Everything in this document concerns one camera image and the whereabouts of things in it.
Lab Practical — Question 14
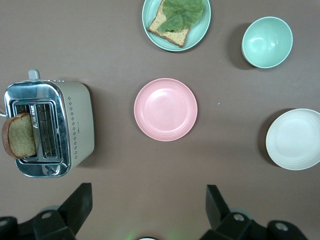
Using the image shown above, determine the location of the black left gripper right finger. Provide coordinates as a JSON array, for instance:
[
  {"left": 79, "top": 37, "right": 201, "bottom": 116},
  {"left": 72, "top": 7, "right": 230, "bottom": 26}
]
[{"left": 199, "top": 184, "right": 270, "bottom": 240}]

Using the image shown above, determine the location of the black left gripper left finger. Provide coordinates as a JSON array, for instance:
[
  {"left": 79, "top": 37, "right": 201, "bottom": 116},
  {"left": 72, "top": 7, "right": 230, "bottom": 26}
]
[{"left": 32, "top": 182, "right": 93, "bottom": 240}]

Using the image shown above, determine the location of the pink plate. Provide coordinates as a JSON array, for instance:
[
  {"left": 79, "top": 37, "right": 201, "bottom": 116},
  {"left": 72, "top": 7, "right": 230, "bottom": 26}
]
[{"left": 133, "top": 77, "right": 198, "bottom": 142}]

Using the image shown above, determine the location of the brown table cover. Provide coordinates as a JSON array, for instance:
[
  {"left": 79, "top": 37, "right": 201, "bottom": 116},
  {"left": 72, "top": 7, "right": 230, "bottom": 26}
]
[{"left": 0, "top": 0, "right": 320, "bottom": 240}]

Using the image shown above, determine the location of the beige and chrome toaster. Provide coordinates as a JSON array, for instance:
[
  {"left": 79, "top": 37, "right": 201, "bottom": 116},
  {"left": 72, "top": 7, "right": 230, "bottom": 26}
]
[{"left": 0, "top": 69, "right": 96, "bottom": 178}]

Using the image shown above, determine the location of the bread slice with brown crust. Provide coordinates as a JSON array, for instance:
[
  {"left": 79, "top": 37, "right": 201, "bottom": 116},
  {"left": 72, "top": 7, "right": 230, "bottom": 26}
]
[{"left": 1, "top": 112, "right": 37, "bottom": 160}]

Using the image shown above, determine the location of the beige plate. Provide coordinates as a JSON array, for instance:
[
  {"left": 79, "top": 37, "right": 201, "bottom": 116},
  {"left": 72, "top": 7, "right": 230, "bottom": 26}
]
[{"left": 265, "top": 108, "right": 320, "bottom": 171}]

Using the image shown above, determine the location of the green bowl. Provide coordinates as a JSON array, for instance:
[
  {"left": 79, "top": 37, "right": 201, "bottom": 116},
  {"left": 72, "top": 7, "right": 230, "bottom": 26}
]
[{"left": 241, "top": 16, "right": 294, "bottom": 69}]

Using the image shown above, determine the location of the square toast slice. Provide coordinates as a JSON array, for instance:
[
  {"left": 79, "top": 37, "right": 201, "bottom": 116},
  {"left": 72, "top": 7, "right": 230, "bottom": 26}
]
[{"left": 147, "top": 0, "right": 192, "bottom": 48}]

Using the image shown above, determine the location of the green plate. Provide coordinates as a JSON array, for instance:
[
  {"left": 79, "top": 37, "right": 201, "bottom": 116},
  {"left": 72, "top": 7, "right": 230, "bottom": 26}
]
[{"left": 141, "top": 0, "right": 212, "bottom": 53}]

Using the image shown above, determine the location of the green lettuce leaf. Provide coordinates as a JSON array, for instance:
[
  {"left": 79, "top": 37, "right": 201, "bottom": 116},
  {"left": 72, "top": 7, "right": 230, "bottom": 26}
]
[{"left": 157, "top": 0, "right": 206, "bottom": 33}]

